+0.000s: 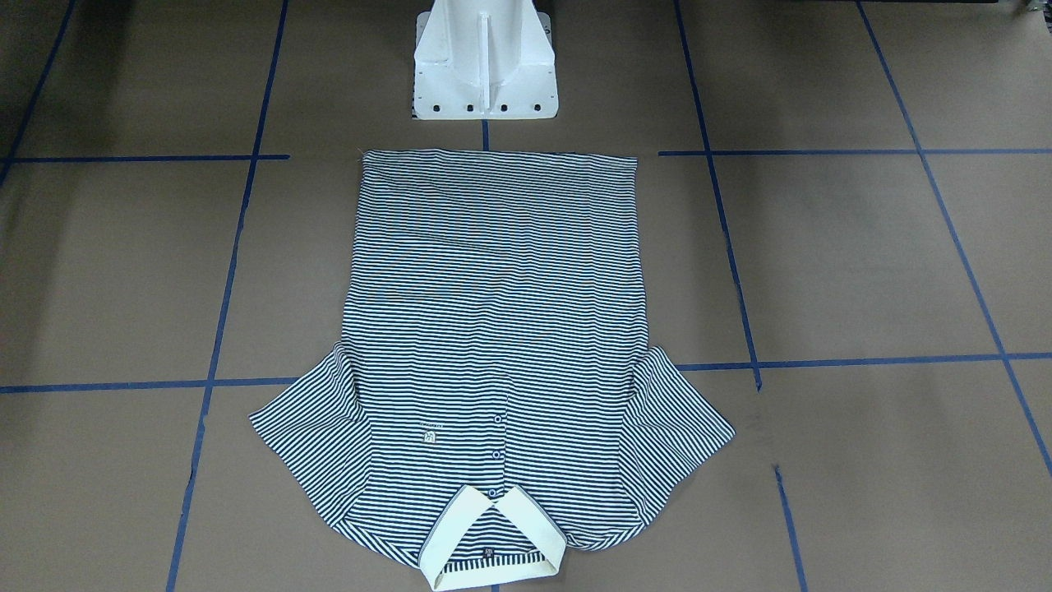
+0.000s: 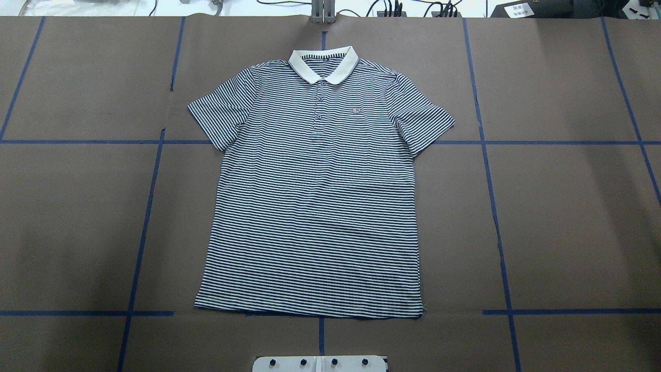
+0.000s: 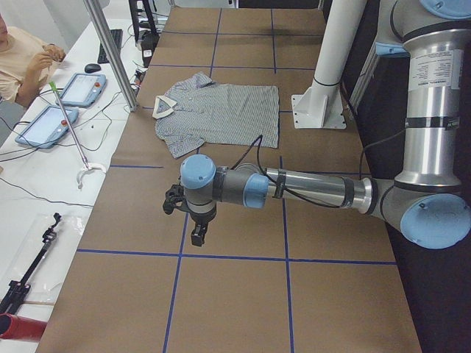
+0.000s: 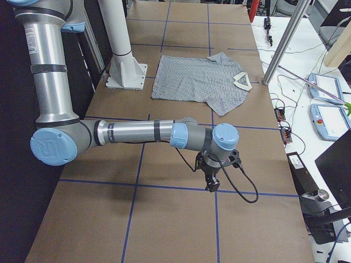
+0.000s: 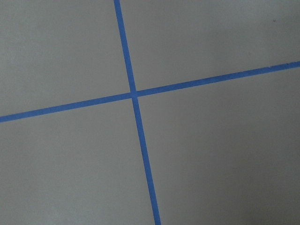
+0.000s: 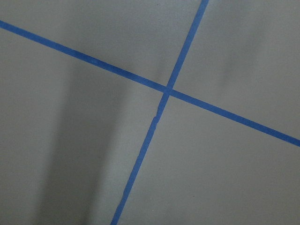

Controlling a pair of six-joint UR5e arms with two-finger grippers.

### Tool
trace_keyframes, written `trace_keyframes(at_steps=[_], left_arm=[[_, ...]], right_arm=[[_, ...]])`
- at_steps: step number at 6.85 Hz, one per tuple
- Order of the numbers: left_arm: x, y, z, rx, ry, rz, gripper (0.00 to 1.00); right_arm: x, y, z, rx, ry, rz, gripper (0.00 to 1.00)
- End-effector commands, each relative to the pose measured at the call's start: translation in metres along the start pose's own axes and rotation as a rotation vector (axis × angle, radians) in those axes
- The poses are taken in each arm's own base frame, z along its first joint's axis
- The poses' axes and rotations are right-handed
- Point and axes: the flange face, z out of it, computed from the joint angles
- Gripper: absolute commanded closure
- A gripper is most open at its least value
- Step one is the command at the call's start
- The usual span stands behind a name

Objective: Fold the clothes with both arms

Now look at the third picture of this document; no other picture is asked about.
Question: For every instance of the black reacher grabber tool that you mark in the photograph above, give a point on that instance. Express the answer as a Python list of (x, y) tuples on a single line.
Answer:
[(18, 289)]

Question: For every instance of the blue white striped polo shirt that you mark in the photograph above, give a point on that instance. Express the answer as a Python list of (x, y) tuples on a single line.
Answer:
[(199, 110)]

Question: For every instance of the person in beige shirt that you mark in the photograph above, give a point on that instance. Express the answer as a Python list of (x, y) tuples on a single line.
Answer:
[(27, 64)]

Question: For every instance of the silver reacher grabber tool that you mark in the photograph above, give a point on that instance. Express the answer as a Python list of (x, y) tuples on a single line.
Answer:
[(88, 167)]

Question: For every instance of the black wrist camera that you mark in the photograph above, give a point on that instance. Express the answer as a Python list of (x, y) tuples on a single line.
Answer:
[(174, 200)]

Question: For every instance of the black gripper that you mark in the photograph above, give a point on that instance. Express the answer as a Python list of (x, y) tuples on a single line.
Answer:
[(200, 219)]

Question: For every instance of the far blue teach pendant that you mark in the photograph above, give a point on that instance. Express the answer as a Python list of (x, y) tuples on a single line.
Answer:
[(83, 90)]

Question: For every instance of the red cylinder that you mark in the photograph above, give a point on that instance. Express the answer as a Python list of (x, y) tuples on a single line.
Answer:
[(16, 327)]

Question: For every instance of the blue teach pendant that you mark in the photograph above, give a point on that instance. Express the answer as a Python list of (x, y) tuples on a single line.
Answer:
[(83, 90), (45, 130)]

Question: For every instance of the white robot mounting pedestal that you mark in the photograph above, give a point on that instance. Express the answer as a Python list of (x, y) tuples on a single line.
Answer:
[(320, 106)]

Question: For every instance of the near blue teach pendant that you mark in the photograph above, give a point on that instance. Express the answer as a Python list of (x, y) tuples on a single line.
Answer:
[(45, 130)]

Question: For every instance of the black computer mouse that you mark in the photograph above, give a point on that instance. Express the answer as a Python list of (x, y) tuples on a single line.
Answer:
[(92, 68)]

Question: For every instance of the black power adapter box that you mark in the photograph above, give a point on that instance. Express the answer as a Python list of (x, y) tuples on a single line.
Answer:
[(146, 43)]

